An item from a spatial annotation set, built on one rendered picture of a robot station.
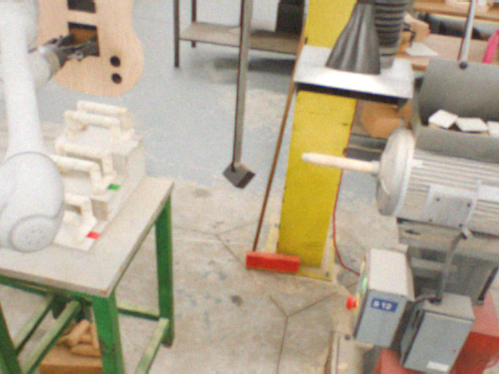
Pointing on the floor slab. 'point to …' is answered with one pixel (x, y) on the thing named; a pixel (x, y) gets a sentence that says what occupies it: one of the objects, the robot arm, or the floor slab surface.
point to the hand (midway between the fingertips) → (83, 39)
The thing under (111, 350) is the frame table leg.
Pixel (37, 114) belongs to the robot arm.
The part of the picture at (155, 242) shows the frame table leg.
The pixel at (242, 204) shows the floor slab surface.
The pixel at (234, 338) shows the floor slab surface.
